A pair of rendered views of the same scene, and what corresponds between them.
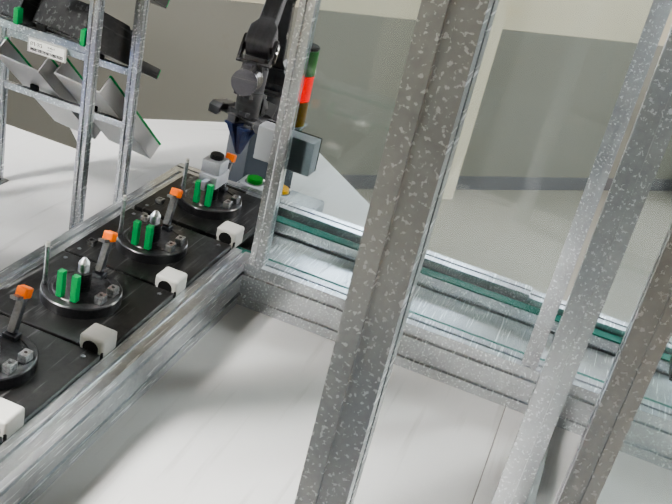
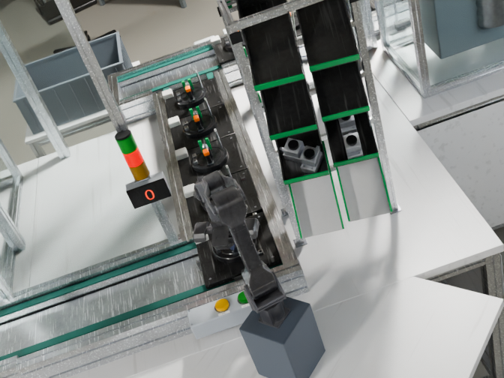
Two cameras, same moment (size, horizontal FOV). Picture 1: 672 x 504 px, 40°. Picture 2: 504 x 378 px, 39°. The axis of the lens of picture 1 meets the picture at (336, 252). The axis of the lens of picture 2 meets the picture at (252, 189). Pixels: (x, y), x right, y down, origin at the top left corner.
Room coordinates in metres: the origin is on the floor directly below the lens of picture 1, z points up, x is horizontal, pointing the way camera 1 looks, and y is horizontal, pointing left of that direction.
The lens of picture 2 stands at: (3.52, 0.00, 2.43)
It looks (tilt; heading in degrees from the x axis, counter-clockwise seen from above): 37 degrees down; 166
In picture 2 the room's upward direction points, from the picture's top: 19 degrees counter-clockwise
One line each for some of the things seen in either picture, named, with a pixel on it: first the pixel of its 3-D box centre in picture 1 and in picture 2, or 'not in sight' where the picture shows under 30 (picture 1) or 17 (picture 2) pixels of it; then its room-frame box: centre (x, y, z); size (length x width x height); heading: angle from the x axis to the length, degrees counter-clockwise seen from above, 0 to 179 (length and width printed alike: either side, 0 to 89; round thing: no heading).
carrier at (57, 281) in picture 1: (82, 277); (206, 151); (1.39, 0.42, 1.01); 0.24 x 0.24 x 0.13; 76
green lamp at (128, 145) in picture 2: not in sight; (126, 142); (1.71, 0.14, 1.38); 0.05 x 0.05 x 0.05
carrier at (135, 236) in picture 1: (153, 228); (217, 190); (1.62, 0.36, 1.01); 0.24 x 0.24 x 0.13; 76
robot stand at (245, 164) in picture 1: (261, 151); (283, 340); (2.28, 0.25, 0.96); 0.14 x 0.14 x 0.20; 31
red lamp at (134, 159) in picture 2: not in sight; (133, 155); (1.71, 0.14, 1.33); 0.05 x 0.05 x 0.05
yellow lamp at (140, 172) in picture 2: not in sight; (139, 169); (1.71, 0.14, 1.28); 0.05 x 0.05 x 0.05
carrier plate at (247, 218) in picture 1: (208, 208); (236, 248); (1.87, 0.30, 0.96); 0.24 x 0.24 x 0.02; 76
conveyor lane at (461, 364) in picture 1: (323, 278); (151, 286); (1.78, 0.01, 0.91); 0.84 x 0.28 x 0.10; 76
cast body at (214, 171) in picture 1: (213, 169); not in sight; (1.86, 0.30, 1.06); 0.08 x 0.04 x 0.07; 166
